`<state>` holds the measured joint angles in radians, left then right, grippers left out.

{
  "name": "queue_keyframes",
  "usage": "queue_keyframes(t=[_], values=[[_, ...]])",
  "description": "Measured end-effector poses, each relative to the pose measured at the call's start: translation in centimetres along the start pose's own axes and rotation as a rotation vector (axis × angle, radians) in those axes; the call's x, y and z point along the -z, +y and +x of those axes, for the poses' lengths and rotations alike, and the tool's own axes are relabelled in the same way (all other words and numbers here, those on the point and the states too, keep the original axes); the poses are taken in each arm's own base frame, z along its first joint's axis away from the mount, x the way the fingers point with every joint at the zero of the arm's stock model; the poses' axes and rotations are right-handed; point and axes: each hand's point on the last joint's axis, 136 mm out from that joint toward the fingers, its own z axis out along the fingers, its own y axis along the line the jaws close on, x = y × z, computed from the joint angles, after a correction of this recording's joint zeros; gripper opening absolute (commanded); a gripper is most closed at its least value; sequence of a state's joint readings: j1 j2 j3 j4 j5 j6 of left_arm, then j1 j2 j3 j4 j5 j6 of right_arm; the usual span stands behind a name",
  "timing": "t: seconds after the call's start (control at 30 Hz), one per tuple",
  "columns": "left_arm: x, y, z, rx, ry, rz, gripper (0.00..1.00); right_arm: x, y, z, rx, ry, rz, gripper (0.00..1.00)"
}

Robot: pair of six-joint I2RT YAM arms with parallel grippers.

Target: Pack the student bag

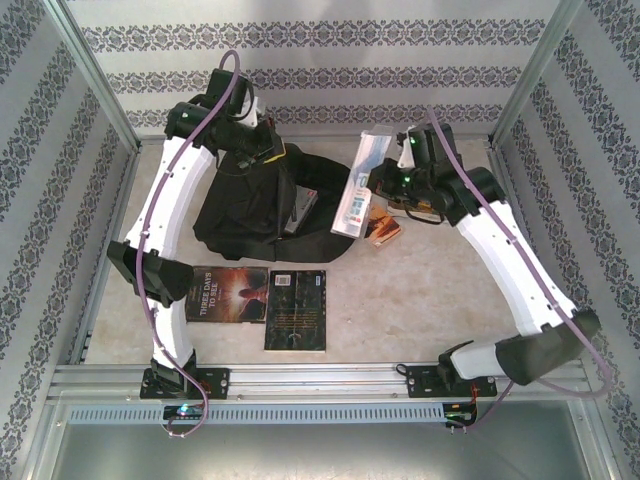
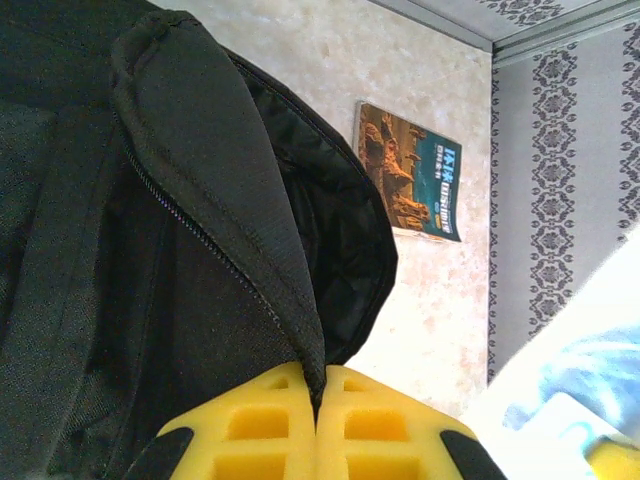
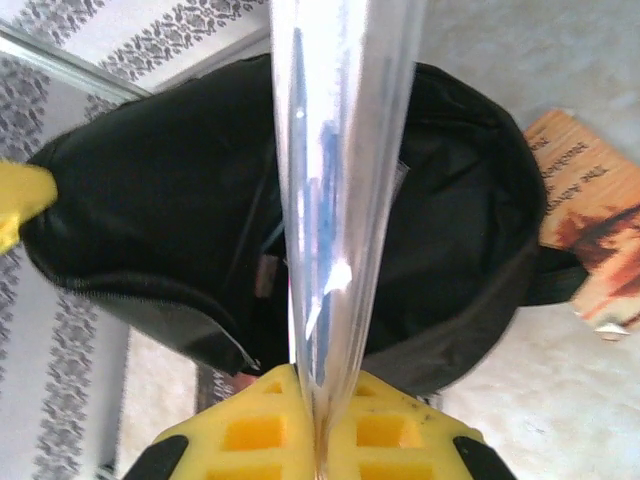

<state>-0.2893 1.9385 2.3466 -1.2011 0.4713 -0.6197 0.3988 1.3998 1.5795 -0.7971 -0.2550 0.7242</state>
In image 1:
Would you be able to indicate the aluminium side rail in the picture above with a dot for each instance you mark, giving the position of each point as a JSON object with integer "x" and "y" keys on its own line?
{"x": 520, "y": 225}
{"x": 122, "y": 200}

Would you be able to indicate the Three Days To See book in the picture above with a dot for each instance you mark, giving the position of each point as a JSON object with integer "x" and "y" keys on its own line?
{"x": 225, "y": 295}

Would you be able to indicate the right controller circuit board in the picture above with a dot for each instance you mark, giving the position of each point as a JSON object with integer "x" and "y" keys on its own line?
{"x": 460, "y": 415}

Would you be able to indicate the small orange brown book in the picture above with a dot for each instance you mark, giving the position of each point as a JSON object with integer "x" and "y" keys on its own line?
{"x": 385, "y": 227}

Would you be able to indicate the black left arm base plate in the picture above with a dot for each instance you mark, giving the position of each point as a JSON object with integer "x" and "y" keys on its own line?
{"x": 215, "y": 382}

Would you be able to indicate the controller circuit board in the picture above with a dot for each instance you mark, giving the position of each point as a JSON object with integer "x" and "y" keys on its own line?
{"x": 182, "y": 411}
{"x": 460, "y": 415}

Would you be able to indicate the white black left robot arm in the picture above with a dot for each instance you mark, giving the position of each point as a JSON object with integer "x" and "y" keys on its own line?
{"x": 175, "y": 185}

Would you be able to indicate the black backpack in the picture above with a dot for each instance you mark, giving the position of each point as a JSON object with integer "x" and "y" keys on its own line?
{"x": 240, "y": 210}

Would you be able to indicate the aluminium frame post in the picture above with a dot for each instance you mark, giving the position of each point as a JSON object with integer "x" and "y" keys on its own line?
{"x": 535, "y": 75}
{"x": 95, "y": 75}

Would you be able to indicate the grey metal panel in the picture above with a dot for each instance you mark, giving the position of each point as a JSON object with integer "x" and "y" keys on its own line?
{"x": 320, "y": 455}

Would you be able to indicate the dark book with barcode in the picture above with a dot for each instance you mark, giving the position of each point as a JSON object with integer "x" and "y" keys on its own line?
{"x": 295, "y": 312}

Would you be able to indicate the brown and blue cover book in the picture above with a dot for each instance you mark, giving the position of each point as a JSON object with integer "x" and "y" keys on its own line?
{"x": 420, "y": 206}

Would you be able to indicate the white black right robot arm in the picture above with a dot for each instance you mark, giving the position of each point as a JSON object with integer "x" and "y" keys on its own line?
{"x": 500, "y": 260}

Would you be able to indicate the left controller circuit board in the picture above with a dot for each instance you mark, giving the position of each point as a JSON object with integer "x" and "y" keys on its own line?
{"x": 182, "y": 411}

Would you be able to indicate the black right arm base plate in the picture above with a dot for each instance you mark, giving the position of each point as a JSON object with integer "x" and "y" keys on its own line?
{"x": 420, "y": 382}

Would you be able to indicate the aluminium mounting rail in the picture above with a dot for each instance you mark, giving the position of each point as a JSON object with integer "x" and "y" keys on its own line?
{"x": 320, "y": 382}

